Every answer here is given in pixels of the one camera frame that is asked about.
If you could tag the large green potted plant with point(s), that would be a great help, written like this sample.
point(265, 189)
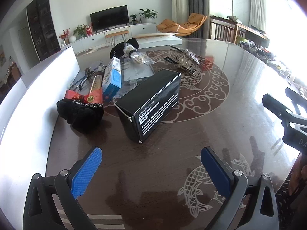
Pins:
point(148, 14)

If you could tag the white foam board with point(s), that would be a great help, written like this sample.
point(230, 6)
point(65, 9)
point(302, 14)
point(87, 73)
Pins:
point(36, 95)

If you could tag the wooden bench stool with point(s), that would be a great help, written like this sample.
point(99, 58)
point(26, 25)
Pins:
point(116, 33)

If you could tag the wooden side desk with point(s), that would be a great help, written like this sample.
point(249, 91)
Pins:
point(254, 32)

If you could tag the orange lounge chair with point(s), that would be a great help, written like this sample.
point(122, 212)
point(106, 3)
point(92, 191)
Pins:
point(172, 26)

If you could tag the white low table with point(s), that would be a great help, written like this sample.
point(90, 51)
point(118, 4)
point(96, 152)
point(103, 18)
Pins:
point(158, 40)

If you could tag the red foil packet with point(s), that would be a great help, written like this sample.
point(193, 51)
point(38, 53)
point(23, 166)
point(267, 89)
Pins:
point(93, 98)

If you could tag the clear plastic bag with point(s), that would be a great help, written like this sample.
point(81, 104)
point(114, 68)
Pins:
point(139, 73)

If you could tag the pile of small desk clutter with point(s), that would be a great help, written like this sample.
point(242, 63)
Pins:
point(271, 57)

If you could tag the white sheer window curtain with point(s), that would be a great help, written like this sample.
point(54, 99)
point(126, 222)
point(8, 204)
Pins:
point(263, 7)

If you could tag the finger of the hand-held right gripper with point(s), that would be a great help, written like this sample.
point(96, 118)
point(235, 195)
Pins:
point(298, 100)
point(275, 105)

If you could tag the black fuzzy cloth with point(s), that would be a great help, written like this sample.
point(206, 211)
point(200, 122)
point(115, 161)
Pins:
point(79, 117)

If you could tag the glossy black pouch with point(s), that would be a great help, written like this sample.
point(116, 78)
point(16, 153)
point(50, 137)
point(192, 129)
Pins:
point(118, 50)

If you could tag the cotton swab packet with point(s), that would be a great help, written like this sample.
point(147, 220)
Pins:
point(139, 57)

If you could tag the round white vase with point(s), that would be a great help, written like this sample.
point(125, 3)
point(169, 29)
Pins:
point(72, 38)

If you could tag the dark wooden chair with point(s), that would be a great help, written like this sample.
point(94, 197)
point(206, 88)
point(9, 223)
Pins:
point(223, 30)

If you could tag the clear tube with gold cap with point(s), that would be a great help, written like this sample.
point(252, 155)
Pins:
point(97, 82)

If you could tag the blue and white carton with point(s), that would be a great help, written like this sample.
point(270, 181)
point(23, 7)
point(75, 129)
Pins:
point(112, 79)

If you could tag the black television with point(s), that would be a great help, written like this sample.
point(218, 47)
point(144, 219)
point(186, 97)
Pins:
point(109, 18)

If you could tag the red flowers in vase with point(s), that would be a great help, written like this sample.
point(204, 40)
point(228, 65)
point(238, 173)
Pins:
point(64, 35)

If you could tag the black printed cardboard box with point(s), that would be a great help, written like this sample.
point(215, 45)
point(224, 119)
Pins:
point(148, 95)

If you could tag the white television cabinet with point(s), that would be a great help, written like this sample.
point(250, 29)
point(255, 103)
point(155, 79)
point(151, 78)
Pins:
point(96, 40)

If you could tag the person's right forearm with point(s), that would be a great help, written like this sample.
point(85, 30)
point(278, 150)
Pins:
point(291, 196)

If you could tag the grey curtain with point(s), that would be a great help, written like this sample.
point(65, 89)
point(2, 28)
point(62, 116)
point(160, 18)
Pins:
point(195, 4)

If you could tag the white patterned curtain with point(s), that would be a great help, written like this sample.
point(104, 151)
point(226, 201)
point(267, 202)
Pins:
point(179, 2)

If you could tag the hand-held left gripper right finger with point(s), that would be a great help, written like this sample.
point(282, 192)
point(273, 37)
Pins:
point(213, 170)

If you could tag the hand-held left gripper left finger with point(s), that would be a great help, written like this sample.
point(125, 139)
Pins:
point(86, 172)

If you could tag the small green potted plant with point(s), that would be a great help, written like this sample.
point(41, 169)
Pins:
point(133, 19)

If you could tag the silver toothed hair clip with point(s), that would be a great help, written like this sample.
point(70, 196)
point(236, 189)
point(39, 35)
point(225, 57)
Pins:
point(188, 52)

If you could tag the red gift box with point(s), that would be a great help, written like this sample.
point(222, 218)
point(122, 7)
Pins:
point(89, 30)

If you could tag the dark glass display cabinet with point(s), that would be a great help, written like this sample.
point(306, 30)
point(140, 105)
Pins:
point(42, 28)

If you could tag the brown wooden cabinet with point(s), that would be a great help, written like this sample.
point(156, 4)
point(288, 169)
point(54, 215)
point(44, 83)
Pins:
point(10, 74)

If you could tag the black fluffy ball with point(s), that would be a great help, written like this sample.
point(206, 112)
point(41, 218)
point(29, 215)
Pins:
point(133, 43)

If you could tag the leafy green potted plant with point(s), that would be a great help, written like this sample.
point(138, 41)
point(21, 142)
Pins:
point(79, 30)

